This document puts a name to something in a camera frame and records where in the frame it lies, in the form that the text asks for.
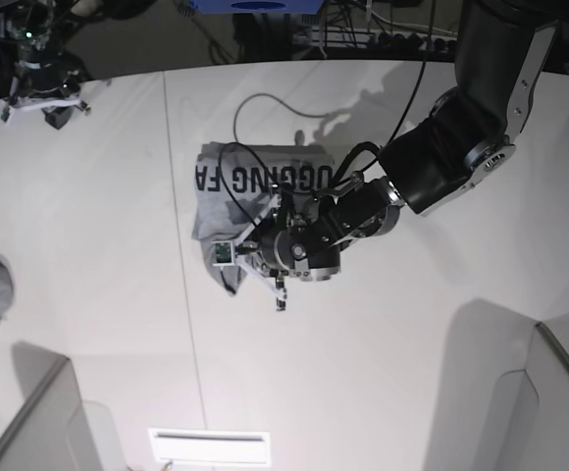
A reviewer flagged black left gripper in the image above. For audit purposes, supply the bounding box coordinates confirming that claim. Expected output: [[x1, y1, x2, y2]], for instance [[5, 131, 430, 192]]
[[260, 208, 341, 283]]

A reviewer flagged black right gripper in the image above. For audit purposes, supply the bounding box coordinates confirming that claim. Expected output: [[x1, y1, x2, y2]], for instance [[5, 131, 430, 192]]
[[17, 65, 81, 131]]

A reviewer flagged grey T-shirt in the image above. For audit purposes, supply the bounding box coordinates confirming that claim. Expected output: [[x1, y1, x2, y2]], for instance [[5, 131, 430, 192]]
[[192, 142, 337, 296]]

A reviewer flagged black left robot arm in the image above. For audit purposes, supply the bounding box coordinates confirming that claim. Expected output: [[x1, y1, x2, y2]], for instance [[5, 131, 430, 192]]
[[254, 1, 562, 281]]

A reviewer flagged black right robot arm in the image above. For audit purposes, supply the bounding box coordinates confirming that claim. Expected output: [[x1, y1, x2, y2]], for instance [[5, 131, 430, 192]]
[[0, 1, 88, 131]]

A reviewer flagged blue box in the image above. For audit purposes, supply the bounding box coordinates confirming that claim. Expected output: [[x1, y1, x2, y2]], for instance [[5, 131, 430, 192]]
[[187, 0, 324, 15]]

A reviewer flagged white slotted tray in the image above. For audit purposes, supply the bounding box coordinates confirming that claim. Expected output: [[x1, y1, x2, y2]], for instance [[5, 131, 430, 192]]
[[148, 428, 272, 467]]

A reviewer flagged grey partition right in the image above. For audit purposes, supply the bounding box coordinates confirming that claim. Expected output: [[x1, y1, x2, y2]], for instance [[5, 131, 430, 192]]
[[483, 323, 569, 470]]

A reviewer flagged grey partition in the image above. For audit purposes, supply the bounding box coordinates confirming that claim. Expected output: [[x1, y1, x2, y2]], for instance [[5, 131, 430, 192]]
[[483, 323, 569, 470], [0, 355, 119, 471]]

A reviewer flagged grey partition left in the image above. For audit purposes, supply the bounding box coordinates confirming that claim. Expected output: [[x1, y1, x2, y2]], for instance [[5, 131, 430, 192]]
[[0, 355, 119, 471]]

